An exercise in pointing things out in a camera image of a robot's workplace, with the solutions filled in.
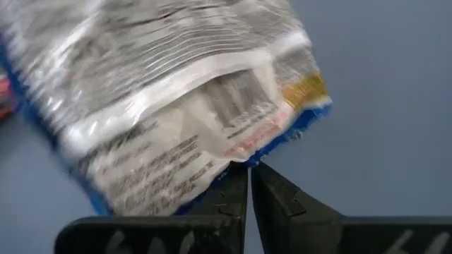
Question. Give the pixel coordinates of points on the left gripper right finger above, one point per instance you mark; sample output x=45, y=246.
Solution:
x=282, y=218

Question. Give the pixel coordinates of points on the blue-grey table mat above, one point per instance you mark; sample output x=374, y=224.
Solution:
x=388, y=106

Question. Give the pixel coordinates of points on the blue Maruchan ramen pack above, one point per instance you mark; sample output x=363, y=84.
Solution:
x=159, y=88

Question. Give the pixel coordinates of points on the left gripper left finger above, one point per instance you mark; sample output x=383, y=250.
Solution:
x=233, y=197

